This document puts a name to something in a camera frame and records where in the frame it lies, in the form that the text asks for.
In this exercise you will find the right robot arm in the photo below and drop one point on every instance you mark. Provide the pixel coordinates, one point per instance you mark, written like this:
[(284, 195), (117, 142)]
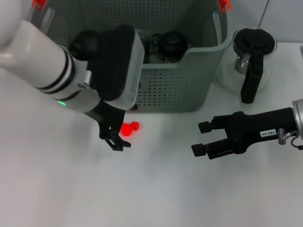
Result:
[(298, 118)]

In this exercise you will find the grey-green perforated storage bin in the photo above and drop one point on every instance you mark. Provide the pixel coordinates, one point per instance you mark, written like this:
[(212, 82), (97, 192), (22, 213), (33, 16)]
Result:
[(177, 89)]

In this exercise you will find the orange bin latch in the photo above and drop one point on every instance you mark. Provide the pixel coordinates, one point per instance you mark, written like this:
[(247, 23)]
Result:
[(224, 5), (39, 4)]

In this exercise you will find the black clay teapot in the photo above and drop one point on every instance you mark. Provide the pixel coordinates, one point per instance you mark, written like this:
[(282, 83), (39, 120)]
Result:
[(85, 45)]

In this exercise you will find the glass teacup with black sleeve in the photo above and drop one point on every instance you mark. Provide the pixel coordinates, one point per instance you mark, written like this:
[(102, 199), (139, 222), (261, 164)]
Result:
[(170, 45), (147, 56)]

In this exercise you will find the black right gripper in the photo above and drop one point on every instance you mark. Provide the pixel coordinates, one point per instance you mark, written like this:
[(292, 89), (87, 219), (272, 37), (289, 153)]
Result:
[(260, 130)]

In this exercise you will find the large red slope brick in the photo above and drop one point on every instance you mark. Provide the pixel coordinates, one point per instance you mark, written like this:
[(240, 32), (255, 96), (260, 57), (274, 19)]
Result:
[(126, 130)]

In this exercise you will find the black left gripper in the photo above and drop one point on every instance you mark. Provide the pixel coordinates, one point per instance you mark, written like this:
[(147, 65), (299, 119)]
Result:
[(109, 118)]

